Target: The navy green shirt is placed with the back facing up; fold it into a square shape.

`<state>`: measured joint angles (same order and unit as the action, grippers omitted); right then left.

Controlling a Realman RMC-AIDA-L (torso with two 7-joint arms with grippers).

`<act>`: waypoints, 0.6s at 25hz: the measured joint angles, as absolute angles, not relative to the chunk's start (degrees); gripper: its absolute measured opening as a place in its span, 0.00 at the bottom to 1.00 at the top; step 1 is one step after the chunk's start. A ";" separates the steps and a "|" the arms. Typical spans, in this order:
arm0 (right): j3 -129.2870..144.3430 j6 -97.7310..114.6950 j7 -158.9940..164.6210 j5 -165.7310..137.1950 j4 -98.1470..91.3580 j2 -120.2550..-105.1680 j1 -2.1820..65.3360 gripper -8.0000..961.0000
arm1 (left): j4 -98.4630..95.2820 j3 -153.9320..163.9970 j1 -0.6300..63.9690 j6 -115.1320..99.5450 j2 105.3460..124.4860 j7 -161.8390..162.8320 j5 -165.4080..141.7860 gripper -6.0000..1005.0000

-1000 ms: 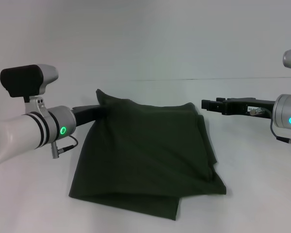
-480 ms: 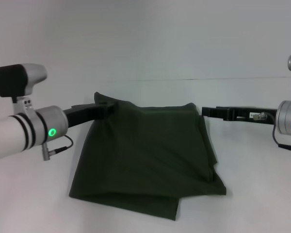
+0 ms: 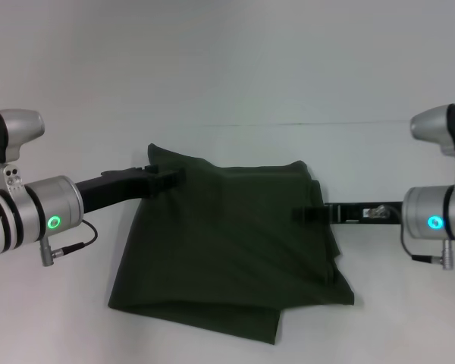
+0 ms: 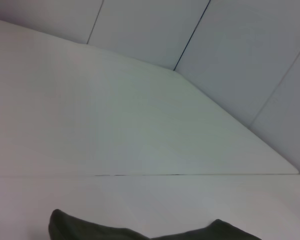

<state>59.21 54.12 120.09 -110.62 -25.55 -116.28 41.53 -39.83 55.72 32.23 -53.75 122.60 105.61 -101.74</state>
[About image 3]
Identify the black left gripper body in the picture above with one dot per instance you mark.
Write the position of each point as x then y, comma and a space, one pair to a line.
115, 187

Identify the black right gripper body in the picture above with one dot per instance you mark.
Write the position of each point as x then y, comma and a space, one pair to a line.
368, 214

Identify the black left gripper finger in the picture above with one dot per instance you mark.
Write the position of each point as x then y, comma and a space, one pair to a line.
168, 176

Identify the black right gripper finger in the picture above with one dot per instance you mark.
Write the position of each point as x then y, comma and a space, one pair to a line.
312, 213

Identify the dark green shirt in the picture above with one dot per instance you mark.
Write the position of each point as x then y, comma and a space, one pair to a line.
227, 246

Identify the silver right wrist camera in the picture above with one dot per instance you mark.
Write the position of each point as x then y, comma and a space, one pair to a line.
443, 130

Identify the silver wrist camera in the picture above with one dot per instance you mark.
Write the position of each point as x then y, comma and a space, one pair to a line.
11, 140
443, 130

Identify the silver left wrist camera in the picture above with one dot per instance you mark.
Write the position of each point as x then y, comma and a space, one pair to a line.
11, 140

